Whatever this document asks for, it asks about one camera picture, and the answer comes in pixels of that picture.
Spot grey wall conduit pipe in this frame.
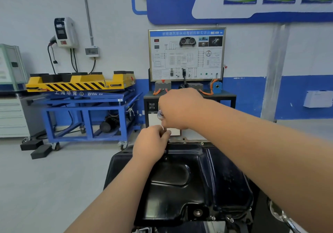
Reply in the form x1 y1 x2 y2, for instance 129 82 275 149
81 0 94 46

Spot black training bench stand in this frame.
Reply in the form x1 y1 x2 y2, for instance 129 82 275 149
144 89 237 137

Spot black engine oil pan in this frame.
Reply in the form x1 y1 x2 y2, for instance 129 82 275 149
104 142 254 228

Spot white wall charger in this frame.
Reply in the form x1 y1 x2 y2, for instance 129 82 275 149
54 17 79 49

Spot person's left forearm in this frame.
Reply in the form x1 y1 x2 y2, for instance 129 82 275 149
64 155 159 233

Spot clear handle screwdriver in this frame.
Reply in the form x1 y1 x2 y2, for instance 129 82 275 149
157 110 169 162

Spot person's right forearm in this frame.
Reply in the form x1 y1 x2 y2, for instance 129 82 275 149
186 98 333 233

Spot blue wheeled lift cart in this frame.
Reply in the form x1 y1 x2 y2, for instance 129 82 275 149
27 86 143 150

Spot person's right hand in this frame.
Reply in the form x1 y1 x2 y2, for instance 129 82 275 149
158 87 206 130

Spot grey controller box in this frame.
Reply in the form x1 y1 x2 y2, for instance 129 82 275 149
186 83 204 92
155 80 172 93

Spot framed wiring diagram board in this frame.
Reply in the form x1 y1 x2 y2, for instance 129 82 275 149
148 28 226 82

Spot person's left hand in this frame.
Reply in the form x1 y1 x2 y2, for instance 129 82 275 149
132 125 172 166

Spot yellow striped lift platform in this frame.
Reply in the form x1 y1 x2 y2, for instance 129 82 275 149
25 71 136 92

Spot white wall paper holder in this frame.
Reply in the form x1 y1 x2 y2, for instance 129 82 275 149
303 90 333 108

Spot white drawer cabinet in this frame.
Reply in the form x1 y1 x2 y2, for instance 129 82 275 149
0 94 31 139

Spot blue white wall board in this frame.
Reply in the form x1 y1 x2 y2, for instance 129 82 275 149
130 0 333 25

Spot chrome metal part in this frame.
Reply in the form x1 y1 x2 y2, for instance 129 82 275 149
267 199 302 233

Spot grey vertical column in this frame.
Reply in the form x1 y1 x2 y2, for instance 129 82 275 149
260 23 291 123

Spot black charger plug cable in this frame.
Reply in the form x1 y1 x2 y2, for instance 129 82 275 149
47 36 58 75

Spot black pump motor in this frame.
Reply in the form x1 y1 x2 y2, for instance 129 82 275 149
99 118 121 133

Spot small grey wall box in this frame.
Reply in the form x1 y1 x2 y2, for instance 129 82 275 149
85 46 99 58

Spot black rubber block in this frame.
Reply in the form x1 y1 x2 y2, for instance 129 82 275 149
30 144 53 160
20 139 44 152

